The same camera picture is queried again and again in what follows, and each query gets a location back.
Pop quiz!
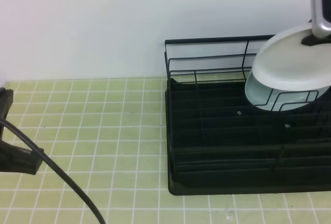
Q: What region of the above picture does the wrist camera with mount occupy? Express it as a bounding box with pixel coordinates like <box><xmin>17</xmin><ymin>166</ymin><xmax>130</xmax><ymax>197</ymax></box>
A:
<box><xmin>1</xmin><ymin>87</ymin><xmax>42</xmax><ymax>175</ymax></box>

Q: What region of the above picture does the black wire dish rack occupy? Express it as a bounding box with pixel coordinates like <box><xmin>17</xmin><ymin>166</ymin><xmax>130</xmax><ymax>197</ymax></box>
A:
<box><xmin>164</xmin><ymin>34</ymin><xmax>331</xmax><ymax>173</ymax></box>

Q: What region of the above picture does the black drip tray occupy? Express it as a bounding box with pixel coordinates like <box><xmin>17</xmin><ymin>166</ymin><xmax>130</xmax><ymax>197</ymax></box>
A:
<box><xmin>165</xmin><ymin>79</ymin><xmax>330</xmax><ymax>196</ymax></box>

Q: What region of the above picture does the white round plate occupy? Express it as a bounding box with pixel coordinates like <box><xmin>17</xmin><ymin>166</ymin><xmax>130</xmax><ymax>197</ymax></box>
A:
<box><xmin>252</xmin><ymin>23</ymin><xmax>330</xmax><ymax>91</ymax></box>

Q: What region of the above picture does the pale green plate in rack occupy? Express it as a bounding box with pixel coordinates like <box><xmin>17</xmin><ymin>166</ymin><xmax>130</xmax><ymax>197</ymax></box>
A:
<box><xmin>245</xmin><ymin>74</ymin><xmax>329</xmax><ymax>112</ymax></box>

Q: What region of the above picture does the black camera cable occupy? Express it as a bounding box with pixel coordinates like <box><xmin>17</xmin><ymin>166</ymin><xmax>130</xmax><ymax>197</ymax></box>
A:
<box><xmin>0</xmin><ymin>119</ymin><xmax>107</xmax><ymax>224</ymax></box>

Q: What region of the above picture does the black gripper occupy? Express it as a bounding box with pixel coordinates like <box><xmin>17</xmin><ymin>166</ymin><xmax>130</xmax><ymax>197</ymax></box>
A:
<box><xmin>301</xmin><ymin>0</ymin><xmax>331</xmax><ymax>47</ymax></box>

